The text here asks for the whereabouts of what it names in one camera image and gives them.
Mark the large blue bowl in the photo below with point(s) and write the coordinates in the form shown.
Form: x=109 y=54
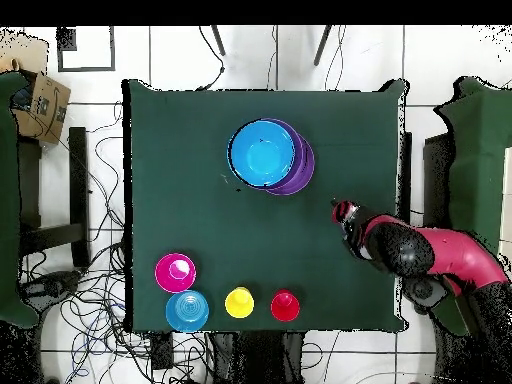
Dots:
x=260 y=154

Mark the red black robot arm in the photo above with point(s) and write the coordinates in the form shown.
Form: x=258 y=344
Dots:
x=460 y=256

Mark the red cup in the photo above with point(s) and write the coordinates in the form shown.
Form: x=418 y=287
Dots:
x=284 y=306

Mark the dark grey equipment base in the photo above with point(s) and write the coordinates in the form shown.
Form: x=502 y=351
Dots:
x=52 y=284
x=422 y=292

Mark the yellow cup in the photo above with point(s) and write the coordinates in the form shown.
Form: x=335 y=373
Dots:
x=239 y=302

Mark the green clothed side table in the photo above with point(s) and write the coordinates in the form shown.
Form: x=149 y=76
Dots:
x=476 y=160
x=8 y=200

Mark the dark green tablecloth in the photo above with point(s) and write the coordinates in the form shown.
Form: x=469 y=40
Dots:
x=180 y=220

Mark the black tripod leg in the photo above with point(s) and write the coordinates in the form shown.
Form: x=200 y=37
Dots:
x=218 y=40
x=322 y=46

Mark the small red bowl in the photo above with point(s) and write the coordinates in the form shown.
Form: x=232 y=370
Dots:
x=175 y=272

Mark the small blue bowl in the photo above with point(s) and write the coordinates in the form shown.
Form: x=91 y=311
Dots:
x=186 y=311

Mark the black power box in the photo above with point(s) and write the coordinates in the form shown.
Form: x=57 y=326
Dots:
x=162 y=350

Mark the brown cardboard box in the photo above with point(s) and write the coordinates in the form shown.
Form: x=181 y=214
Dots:
x=48 y=108

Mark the black chair frame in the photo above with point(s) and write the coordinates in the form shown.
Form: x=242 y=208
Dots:
x=78 y=180

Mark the black square floor frame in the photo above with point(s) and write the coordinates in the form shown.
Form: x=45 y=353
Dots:
x=112 y=48

